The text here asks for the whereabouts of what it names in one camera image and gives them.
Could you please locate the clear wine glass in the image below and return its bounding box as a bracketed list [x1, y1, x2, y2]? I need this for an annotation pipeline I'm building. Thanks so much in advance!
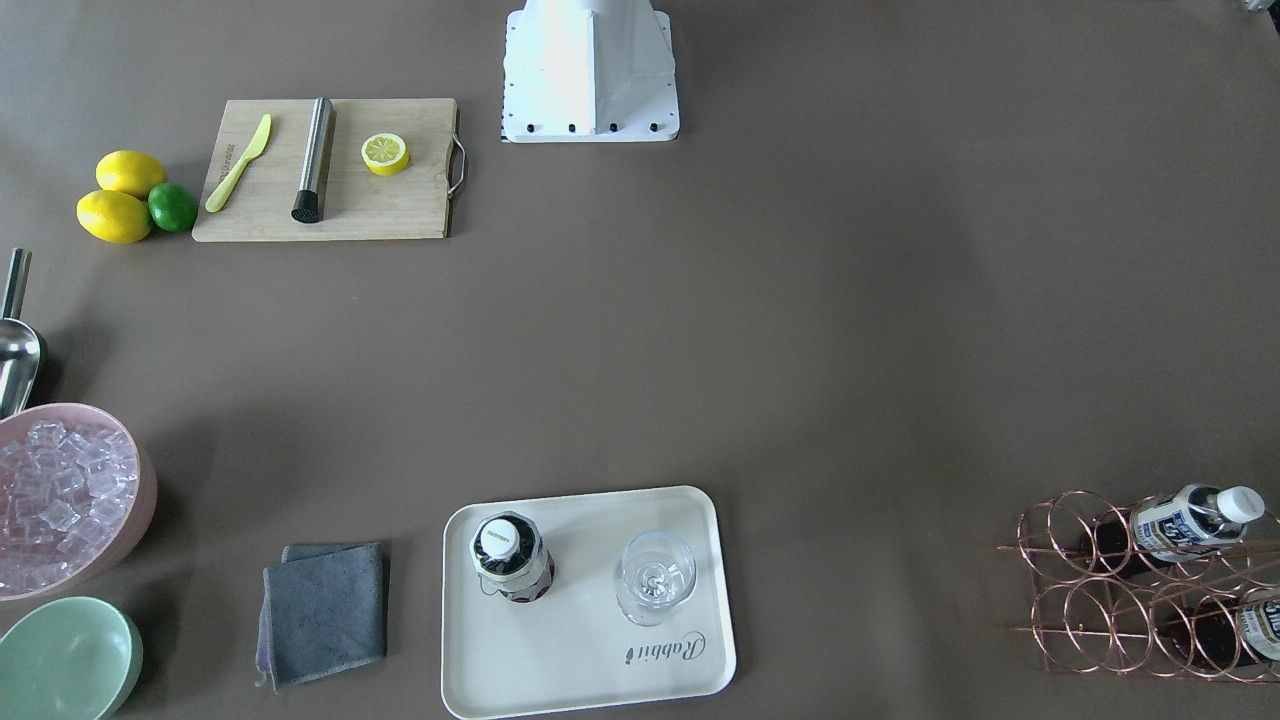
[614, 530, 698, 626]

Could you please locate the green ceramic bowl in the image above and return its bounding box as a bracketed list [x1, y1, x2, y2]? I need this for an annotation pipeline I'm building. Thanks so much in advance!
[1, 596, 145, 719]

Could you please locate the cream rabbit tray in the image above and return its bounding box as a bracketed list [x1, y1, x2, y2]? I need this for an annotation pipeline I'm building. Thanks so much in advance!
[440, 486, 737, 719]

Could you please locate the yellow plastic knife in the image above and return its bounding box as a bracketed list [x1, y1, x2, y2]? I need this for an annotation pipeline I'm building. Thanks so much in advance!
[204, 114, 273, 213]

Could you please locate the bamboo cutting board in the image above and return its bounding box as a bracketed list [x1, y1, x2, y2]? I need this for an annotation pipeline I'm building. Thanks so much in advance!
[192, 97, 463, 243]

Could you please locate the whole yellow lemon lower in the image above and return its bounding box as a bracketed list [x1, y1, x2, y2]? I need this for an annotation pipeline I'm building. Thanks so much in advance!
[76, 190, 152, 243]

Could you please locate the whole yellow lemon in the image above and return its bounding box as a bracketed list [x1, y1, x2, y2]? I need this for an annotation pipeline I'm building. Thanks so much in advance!
[95, 150, 168, 201]
[76, 190, 152, 243]

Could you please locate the half lemon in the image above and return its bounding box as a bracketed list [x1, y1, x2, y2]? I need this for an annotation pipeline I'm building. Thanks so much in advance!
[360, 132, 411, 177]

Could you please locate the suntory tea bottle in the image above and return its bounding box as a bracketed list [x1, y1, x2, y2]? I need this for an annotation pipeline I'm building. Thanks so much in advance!
[470, 511, 556, 603]
[1079, 484, 1266, 579]
[1165, 591, 1279, 671]

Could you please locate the grey folded cloth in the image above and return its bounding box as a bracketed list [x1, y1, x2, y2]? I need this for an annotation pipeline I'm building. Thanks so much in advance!
[255, 542, 388, 693]

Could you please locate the whole yellow lemon upper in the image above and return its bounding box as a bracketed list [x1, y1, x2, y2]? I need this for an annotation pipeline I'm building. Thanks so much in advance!
[95, 150, 168, 201]

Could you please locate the green lime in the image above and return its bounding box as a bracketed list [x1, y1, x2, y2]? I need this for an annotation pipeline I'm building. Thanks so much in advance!
[146, 182, 200, 233]

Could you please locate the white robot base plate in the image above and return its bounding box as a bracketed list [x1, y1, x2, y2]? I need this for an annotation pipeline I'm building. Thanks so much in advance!
[500, 1, 681, 143]

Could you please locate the steel muddler black tip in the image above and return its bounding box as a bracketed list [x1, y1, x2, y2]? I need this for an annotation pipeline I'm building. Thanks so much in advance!
[291, 97, 335, 224]

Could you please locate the steel ice scoop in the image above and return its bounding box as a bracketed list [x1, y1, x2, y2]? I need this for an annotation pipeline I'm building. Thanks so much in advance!
[1, 249, 45, 419]

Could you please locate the pink bowl of ice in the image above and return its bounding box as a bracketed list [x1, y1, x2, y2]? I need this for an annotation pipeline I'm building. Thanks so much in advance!
[1, 404, 157, 602]

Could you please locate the copper wire bottle basket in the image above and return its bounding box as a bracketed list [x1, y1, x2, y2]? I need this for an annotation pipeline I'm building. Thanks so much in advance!
[1007, 489, 1277, 685]

